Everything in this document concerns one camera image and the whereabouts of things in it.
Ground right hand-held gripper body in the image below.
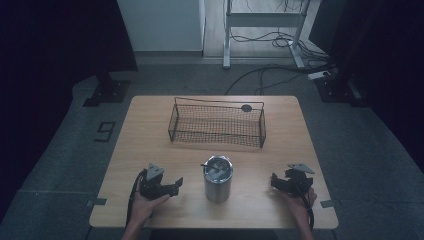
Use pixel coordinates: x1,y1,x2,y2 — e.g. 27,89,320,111
283,162,316,198

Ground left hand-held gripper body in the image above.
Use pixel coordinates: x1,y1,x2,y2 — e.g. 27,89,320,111
137,162,172,201

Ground person's left hand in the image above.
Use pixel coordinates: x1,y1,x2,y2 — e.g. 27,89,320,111
128,191,172,228

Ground person's right hand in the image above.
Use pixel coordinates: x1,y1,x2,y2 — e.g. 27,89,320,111
282,187,318,225

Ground steel cup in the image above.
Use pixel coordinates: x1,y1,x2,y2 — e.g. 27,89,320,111
203,155,234,204

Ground black stand base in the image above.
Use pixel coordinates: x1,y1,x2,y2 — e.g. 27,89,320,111
82,71,132,108
314,71,368,108

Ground white power strip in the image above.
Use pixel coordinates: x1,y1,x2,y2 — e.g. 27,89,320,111
307,69,333,81

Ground dark curtain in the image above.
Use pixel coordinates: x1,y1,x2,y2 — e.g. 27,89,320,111
308,0,424,164
0,0,139,221

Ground white cabinet panel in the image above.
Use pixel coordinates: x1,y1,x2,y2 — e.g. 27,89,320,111
116,0,206,53

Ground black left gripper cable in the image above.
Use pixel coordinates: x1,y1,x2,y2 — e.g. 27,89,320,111
125,168,148,228

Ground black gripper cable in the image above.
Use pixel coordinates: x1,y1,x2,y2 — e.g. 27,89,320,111
293,179,315,231
125,168,148,228

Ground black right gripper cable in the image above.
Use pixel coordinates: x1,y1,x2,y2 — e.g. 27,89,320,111
293,179,315,231

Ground black wire mesh basket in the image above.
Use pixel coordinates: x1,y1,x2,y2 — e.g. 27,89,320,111
167,96,267,149

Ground black floor cables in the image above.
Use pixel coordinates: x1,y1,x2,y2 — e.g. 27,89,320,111
224,0,338,97

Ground white metal desk frame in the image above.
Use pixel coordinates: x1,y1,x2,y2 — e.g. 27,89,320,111
222,0,312,70

